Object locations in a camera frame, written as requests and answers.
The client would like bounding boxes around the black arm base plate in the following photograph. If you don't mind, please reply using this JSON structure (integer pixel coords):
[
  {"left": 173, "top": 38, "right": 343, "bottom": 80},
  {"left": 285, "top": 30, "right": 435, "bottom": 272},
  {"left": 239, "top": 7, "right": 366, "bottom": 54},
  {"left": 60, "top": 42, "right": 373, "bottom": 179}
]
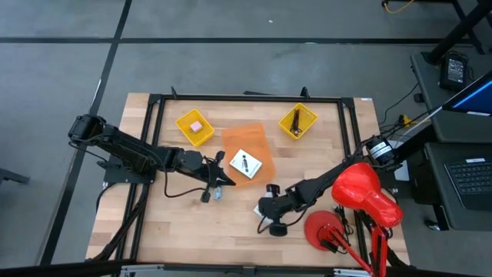
[{"left": 102, "top": 157, "right": 158, "bottom": 185}]

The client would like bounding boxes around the dark grey desk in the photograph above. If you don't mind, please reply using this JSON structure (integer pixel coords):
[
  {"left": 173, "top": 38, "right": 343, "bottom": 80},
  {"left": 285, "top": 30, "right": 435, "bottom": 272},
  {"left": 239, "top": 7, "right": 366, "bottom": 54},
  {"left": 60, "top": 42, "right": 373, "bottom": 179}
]
[{"left": 409, "top": 52, "right": 492, "bottom": 232}]

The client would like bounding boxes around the orange plastic sheet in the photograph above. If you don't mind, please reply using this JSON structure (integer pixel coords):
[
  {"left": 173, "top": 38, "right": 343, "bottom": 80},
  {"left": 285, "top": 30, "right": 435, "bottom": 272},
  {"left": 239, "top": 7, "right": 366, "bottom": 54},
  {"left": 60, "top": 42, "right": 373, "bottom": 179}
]
[{"left": 221, "top": 122, "right": 278, "bottom": 189}]

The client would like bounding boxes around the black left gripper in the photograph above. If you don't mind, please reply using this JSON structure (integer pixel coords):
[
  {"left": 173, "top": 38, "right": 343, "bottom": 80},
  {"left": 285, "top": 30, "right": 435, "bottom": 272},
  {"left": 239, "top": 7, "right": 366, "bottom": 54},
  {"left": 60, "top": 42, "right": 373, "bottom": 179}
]
[{"left": 177, "top": 149, "right": 237, "bottom": 204}]

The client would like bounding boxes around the computer monitor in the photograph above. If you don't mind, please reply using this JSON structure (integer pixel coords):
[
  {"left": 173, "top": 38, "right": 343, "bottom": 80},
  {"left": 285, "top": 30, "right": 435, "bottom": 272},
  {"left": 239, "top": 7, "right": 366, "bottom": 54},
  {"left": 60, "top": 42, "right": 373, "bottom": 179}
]
[{"left": 441, "top": 71, "right": 492, "bottom": 118}]

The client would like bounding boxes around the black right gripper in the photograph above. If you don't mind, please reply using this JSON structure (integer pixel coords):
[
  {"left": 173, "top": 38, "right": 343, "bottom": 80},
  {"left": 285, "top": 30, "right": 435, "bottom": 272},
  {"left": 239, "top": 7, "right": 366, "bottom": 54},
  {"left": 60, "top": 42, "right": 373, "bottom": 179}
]
[{"left": 257, "top": 183, "right": 301, "bottom": 238}]

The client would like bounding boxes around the dark grey furniture leg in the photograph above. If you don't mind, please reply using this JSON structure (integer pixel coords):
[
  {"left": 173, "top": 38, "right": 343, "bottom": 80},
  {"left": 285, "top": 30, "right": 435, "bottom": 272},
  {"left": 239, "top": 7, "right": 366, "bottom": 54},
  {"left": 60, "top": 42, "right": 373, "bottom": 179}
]
[{"left": 0, "top": 167, "right": 31, "bottom": 186}]

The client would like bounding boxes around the red desk lamp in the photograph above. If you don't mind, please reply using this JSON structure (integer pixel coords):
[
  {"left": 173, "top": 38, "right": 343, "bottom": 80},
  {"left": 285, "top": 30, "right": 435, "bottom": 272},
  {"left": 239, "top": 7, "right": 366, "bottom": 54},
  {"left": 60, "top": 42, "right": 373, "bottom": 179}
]
[{"left": 303, "top": 162, "right": 404, "bottom": 277}]

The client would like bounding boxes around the black power adapter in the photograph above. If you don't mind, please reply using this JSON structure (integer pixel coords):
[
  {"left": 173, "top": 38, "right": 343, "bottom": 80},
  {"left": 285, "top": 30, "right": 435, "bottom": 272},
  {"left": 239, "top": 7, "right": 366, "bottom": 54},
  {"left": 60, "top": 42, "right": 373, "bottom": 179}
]
[{"left": 439, "top": 52, "right": 470, "bottom": 93}]

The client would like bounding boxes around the black metal stand leg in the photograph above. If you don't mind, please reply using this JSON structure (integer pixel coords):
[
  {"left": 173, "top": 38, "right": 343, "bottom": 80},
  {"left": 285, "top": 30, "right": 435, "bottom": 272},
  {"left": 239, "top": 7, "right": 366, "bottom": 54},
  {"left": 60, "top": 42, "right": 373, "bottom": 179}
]
[{"left": 422, "top": 0, "right": 492, "bottom": 65}]

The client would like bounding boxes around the black aluminium table frame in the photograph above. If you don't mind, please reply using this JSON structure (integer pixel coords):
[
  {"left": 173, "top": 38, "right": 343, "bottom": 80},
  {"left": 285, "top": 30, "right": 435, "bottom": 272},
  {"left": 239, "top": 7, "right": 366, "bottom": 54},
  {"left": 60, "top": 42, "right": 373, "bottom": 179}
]
[{"left": 87, "top": 85, "right": 411, "bottom": 270}]

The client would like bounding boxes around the black aluminium crossbar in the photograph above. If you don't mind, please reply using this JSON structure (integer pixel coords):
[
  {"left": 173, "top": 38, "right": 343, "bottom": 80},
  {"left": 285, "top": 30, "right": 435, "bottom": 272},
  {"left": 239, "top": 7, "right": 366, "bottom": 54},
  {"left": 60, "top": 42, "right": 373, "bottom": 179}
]
[{"left": 0, "top": 258, "right": 492, "bottom": 277}]

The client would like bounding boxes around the black laptop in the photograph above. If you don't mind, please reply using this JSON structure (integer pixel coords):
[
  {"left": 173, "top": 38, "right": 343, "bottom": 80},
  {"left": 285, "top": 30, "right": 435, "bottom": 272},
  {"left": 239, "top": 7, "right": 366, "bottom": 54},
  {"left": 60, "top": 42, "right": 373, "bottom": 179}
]
[{"left": 443, "top": 156, "right": 492, "bottom": 212}]

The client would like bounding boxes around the yellow plastic mesh basket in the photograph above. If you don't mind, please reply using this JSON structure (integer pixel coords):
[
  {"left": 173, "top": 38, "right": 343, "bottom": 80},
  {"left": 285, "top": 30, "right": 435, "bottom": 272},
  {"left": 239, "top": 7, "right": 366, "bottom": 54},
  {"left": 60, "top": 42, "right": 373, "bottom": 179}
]
[
  {"left": 278, "top": 102, "right": 319, "bottom": 140},
  {"left": 175, "top": 108, "right": 216, "bottom": 148}
]

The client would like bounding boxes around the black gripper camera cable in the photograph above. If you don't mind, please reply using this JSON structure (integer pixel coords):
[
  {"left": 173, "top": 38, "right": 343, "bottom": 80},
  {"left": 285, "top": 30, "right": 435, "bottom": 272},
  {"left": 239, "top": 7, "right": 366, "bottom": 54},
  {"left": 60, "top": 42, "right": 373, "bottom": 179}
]
[
  {"left": 256, "top": 207, "right": 308, "bottom": 235},
  {"left": 163, "top": 169, "right": 211, "bottom": 199}
]

